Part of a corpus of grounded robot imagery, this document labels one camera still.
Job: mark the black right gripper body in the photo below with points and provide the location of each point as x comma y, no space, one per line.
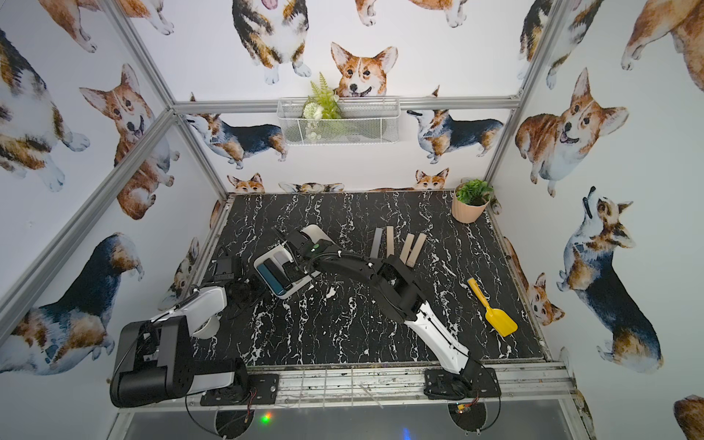
293,269

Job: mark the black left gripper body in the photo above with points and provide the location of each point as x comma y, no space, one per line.
236,283

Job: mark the white plastic storage box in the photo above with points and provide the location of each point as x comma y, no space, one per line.
282,255

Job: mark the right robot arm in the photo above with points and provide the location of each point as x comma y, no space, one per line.
394,289

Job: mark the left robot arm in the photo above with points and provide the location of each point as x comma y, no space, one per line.
156,359

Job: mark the tan pruning pliers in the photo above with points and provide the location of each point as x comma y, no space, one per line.
389,240

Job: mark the beige pruning pliers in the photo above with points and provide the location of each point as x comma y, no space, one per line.
407,247

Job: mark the light wood pruning pliers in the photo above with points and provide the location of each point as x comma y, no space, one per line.
416,250

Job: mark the fern and white flower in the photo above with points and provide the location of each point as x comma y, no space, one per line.
322,104

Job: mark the potted green plant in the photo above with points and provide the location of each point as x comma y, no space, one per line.
470,200

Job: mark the yellow plastic shovel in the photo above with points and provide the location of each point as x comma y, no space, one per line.
502,323

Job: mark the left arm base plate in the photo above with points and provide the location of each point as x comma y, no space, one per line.
258,389

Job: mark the white wire basket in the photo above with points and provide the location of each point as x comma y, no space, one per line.
355,121

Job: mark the metal front rail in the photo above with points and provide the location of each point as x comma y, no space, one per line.
354,386

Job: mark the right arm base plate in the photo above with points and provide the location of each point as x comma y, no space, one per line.
446,386

